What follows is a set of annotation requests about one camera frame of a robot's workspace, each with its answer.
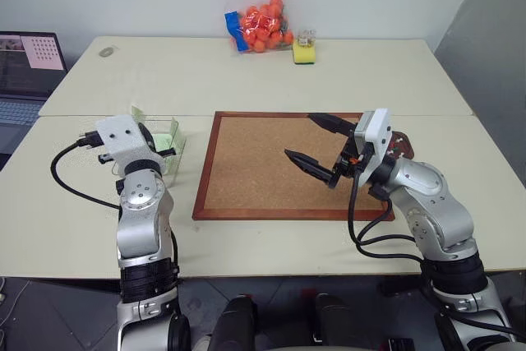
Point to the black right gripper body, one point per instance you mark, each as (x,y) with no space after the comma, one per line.
(351,164)

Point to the dark rounded shape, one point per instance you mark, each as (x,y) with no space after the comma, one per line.
(341,326)
(234,326)

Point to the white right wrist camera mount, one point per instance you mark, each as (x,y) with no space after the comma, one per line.
(376,133)

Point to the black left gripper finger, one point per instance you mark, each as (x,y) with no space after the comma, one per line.
(166,152)
(106,158)

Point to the blue packet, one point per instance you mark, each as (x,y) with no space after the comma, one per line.
(235,26)

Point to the clear plastic box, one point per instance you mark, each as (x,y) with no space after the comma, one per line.
(177,162)

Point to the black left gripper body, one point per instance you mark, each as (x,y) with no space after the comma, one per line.
(146,137)

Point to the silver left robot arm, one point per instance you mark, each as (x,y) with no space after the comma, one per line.
(139,219)

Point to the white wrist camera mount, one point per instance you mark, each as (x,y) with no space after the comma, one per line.
(376,133)
(123,141)

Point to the bag of orange balls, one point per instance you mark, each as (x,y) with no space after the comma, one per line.
(263,26)

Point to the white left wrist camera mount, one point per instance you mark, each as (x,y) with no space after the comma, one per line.
(123,141)

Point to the grey round table cap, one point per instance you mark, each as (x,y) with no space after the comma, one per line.
(107,52)

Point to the cork board with wooden frame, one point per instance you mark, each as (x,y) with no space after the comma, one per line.
(255,162)

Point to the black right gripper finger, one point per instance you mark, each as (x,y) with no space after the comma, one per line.
(308,164)
(335,124)

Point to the yellow and green sponge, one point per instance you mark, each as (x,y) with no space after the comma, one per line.
(304,57)

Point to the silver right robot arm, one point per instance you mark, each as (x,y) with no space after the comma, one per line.
(427,195)

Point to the grey laptop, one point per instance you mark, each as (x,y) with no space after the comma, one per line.
(24,88)

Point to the small glass jar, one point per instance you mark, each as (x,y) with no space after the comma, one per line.
(306,37)

